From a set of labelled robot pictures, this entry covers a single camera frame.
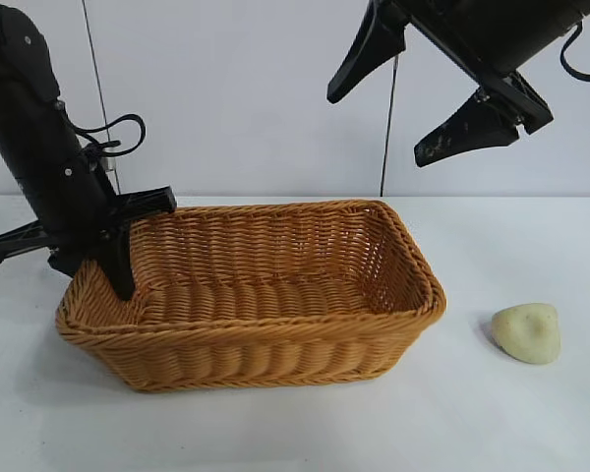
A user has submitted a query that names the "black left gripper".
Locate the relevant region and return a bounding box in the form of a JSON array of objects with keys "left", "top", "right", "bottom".
[{"left": 0, "top": 147, "right": 179, "bottom": 303}]

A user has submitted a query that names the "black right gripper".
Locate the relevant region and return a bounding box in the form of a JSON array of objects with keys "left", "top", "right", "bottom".
[{"left": 325, "top": 0, "right": 556, "bottom": 169}]

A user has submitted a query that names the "brown woven wicker basket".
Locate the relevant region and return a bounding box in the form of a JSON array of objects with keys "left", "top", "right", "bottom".
[{"left": 54, "top": 198, "right": 447, "bottom": 394}]

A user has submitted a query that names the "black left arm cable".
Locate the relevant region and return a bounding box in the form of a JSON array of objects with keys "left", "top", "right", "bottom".
[{"left": 72, "top": 113, "right": 147, "bottom": 164}]

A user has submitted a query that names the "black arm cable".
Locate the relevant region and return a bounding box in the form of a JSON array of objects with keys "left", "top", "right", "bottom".
[
  {"left": 559, "top": 18, "right": 590, "bottom": 83},
  {"left": 72, "top": 113, "right": 147, "bottom": 164}
]

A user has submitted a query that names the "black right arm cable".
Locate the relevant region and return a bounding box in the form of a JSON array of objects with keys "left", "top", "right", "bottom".
[{"left": 559, "top": 18, "right": 590, "bottom": 83}]

